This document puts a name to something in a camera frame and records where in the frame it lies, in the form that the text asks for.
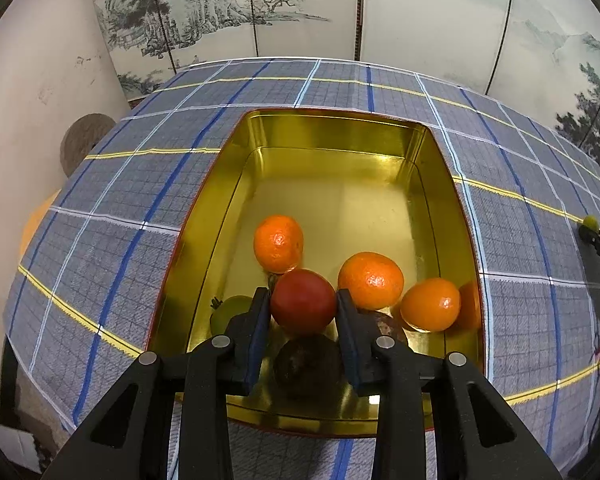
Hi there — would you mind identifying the orange round object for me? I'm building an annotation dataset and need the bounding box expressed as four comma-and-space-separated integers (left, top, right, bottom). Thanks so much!
19, 187, 61, 258

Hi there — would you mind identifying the dark furniture leg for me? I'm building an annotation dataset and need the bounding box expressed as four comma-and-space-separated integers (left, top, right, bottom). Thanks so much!
0, 340, 18, 406

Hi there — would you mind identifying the dark brown mushroom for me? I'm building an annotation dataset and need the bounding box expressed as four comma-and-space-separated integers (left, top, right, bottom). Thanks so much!
357, 310, 406, 346

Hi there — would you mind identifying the white cardboard piece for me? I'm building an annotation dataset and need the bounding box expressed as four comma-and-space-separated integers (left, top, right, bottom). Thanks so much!
0, 417, 41, 473

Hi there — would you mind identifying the painted landscape folding screen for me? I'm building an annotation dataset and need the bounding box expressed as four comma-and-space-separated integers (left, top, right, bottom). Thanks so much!
85, 0, 600, 186

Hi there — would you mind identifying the dark brown passion fruit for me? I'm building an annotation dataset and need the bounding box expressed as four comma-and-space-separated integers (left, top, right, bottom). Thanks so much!
272, 335, 343, 401

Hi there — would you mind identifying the red tomato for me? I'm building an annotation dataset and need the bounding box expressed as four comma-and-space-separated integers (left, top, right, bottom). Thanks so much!
271, 268, 338, 336

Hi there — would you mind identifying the green tomato with stem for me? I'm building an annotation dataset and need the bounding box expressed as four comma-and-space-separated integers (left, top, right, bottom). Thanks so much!
210, 295, 253, 336

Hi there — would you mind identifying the round brown stool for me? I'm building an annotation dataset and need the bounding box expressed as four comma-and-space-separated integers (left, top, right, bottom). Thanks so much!
60, 113, 117, 178

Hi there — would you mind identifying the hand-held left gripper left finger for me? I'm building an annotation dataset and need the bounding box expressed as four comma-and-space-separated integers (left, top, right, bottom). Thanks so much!
40, 286, 272, 480

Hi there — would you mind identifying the orange mandarin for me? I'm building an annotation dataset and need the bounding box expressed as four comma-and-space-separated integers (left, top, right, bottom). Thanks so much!
337, 252, 405, 311
253, 215, 305, 275
400, 277, 462, 333

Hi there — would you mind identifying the gold and red tin box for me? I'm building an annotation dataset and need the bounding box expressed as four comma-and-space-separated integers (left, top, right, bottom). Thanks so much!
145, 108, 487, 438

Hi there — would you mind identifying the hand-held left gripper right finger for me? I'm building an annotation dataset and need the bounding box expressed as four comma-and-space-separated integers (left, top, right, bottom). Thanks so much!
335, 287, 563, 480

